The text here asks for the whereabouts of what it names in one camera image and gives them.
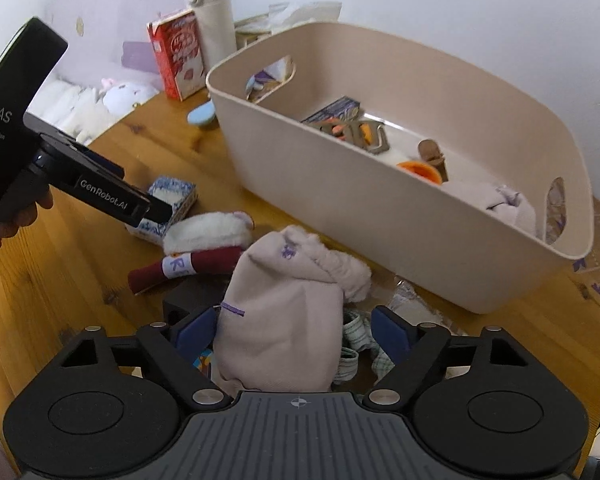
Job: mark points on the blue white tissue packet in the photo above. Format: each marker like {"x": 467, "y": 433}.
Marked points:
{"x": 172, "y": 200}

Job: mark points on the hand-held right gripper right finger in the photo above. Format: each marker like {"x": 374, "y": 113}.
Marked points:
{"x": 390, "y": 334}

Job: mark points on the brown wooden clip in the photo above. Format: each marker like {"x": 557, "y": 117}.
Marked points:
{"x": 432, "y": 157}

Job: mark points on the wooden desk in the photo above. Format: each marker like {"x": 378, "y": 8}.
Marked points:
{"x": 80, "y": 285}

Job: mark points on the person's left hand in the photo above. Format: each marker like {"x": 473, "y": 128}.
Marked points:
{"x": 25, "y": 217}

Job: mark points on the white plush toy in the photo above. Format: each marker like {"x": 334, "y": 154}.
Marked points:
{"x": 205, "y": 232}

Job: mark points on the beige plastic bin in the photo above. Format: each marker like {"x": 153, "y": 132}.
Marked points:
{"x": 360, "y": 210}

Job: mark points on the blue hairbrush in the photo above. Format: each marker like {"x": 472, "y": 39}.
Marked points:
{"x": 202, "y": 114}

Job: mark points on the clear plastic packet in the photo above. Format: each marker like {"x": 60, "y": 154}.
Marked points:
{"x": 415, "y": 307}

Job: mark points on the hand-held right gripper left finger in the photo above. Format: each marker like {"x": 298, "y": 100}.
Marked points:
{"x": 196, "y": 332}

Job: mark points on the white plush sheep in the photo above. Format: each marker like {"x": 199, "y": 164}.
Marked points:
{"x": 127, "y": 94}

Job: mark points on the red milk carton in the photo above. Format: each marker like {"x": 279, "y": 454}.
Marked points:
{"x": 177, "y": 55}

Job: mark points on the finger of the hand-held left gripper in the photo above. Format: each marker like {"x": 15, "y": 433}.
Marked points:
{"x": 160, "y": 212}
{"x": 107, "y": 166}

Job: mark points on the white bedding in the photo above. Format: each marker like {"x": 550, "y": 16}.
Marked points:
{"x": 75, "y": 107}

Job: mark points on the green plaid scrunchie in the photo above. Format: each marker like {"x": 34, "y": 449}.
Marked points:
{"x": 357, "y": 340}

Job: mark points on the crumpled clear plastic bag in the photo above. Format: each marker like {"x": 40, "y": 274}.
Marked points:
{"x": 305, "y": 14}

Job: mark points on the white thermos bottle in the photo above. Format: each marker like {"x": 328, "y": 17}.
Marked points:
{"x": 212, "y": 15}

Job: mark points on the dark red rolled cloth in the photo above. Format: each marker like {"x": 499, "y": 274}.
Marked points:
{"x": 210, "y": 262}

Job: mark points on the orange pill bottle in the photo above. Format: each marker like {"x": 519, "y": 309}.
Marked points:
{"x": 420, "y": 171}

